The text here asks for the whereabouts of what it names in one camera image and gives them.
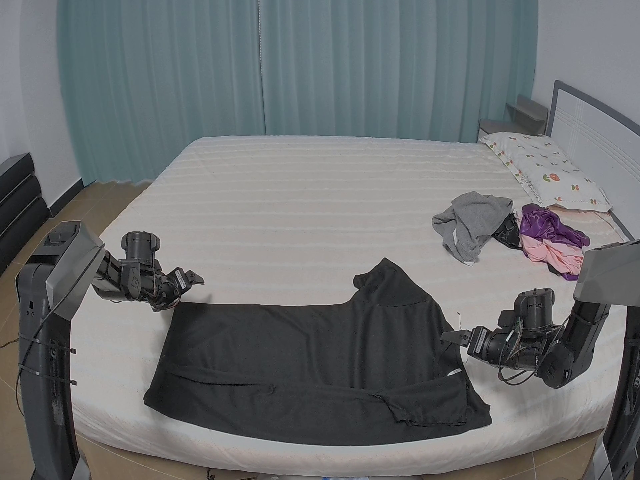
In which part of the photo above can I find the white printed pillow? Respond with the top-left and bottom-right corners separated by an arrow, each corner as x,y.
478,132 -> 613,212

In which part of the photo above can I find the black cable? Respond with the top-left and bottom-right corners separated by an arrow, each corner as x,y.
497,360 -> 540,384

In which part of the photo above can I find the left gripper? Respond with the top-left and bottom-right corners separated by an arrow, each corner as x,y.
162,270 -> 206,309

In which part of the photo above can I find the grey garment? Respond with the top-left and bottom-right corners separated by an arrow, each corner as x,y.
432,192 -> 515,267

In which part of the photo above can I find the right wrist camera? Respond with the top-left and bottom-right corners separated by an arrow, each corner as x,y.
469,325 -> 490,356

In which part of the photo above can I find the bed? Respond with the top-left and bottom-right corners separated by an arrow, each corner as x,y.
70,80 -> 640,469

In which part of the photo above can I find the blue-green curtain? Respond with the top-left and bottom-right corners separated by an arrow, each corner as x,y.
259,0 -> 538,144
59,0 -> 266,185

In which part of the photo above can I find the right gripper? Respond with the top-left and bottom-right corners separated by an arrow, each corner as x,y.
440,329 -> 503,366

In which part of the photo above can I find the black T-shirt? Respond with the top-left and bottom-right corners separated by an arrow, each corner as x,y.
143,257 -> 492,429

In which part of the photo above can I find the black chest of drawers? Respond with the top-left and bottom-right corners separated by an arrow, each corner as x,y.
0,153 -> 51,275

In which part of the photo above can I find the pile of clothes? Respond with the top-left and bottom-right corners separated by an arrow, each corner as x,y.
492,204 -> 591,281

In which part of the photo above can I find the grey bedside table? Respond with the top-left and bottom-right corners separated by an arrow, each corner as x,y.
478,94 -> 549,136

